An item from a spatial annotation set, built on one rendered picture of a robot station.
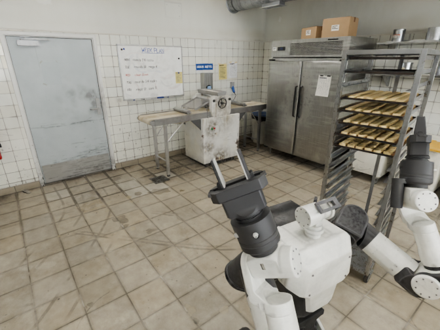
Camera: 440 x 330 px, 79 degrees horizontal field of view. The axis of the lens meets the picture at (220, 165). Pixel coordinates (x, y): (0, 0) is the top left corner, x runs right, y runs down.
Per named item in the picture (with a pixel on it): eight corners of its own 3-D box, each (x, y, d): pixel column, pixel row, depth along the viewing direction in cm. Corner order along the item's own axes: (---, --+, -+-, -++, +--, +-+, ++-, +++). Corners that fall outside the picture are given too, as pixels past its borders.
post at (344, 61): (314, 251, 245) (347, 50, 182) (311, 249, 247) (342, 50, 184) (315, 249, 247) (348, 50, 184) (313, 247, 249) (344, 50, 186)
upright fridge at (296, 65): (353, 164, 481) (378, 38, 405) (325, 176, 429) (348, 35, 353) (290, 145, 583) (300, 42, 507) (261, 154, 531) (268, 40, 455)
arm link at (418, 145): (434, 140, 88) (432, 176, 88) (399, 139, 93) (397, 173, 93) (442, 133, 77) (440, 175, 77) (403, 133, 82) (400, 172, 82)
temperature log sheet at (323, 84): (329, 97, 398) (331, 75, 386) (327, 97, 396) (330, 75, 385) (315, 95, 414) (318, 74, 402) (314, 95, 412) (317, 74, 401)
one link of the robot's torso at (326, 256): (232, 283, 107) (234, 205, 94) (295, 255, 123) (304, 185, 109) (281, 348, 83) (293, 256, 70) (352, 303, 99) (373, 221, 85)
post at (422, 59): (367, 276, 216) (428, 48, 153) (363, 274, 218) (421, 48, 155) (368, 274, 218) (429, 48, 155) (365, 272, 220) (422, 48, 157)
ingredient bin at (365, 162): (342, 175, 433) (350, 129, 405) (359, 165, 471) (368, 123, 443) (377, 186, 395) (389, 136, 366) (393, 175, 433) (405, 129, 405)
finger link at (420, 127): (427, 116, 83) (425, 136, 83) (414, 116, 84) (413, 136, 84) (428, 115, 81) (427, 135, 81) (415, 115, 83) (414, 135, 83)
